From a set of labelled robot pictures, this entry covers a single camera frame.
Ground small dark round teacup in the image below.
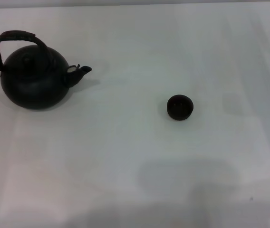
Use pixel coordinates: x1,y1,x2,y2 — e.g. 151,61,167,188
166,94,194,121

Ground black round teapot with handle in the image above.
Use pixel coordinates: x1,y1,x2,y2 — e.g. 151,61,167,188
0,30,93,110

